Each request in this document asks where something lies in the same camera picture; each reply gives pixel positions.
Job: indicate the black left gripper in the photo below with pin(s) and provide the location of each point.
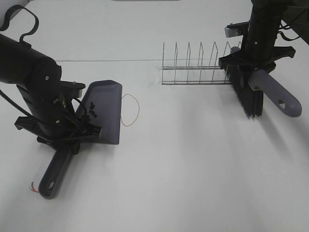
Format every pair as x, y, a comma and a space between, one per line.
52, 116

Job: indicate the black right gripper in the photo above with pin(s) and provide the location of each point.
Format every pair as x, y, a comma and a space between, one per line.
259, 49

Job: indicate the grey hand brush black bristles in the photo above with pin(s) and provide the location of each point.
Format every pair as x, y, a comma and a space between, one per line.
250, 92

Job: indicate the pile of dark coffee beans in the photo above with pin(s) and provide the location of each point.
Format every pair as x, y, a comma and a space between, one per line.
89, 113

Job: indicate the grey plastic dustpan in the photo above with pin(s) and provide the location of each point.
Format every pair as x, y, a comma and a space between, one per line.
107, 97

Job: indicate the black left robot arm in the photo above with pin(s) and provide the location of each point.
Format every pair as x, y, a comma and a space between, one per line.
13, 56

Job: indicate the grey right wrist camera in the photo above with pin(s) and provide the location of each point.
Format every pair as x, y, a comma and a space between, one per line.
237, 29

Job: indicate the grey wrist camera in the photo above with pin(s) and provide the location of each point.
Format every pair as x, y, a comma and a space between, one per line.
237, 29
72, 89

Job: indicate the chrome wire dish rack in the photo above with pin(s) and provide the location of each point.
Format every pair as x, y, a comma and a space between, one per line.
178, 71

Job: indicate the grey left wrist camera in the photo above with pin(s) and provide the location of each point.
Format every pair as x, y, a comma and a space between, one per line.
72, 89

